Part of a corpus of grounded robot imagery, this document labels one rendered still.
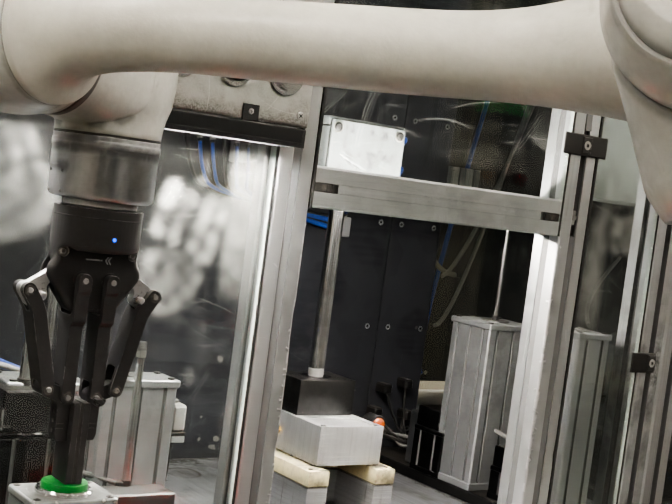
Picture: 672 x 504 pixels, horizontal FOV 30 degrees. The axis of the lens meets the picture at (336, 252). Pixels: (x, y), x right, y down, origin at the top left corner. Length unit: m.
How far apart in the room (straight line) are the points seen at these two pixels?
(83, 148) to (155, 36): 0.21
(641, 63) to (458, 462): 1.23
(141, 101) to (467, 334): 0.84
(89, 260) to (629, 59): 0.59
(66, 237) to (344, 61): 0.31
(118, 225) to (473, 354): 0.80
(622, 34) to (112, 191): 0.55
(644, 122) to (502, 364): 1.14
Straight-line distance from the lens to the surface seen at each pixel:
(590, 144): 1.57
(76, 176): 1.04
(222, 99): 1.24
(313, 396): 1.58
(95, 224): 1.05
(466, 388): 1.75
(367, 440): 1.56
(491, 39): 0.87
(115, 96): 1.02
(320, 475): 1.52
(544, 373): 1.57
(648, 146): 0.63
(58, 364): 1.09
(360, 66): 0.86
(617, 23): 0.59
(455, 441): 1.78
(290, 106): 1.28
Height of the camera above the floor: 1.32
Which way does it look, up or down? 3 degrees down
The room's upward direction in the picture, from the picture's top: 7 degrees clockwise
